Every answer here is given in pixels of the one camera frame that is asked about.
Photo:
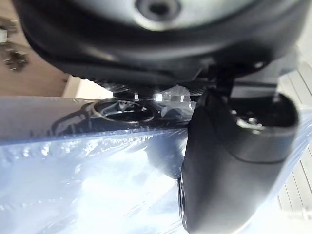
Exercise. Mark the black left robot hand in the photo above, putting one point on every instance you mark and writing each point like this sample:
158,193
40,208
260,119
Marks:
151,48

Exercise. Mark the blue folder with white label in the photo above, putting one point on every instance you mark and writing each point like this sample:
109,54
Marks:
73,182

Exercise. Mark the large metal door hinge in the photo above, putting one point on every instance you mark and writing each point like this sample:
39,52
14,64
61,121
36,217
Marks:
14,58

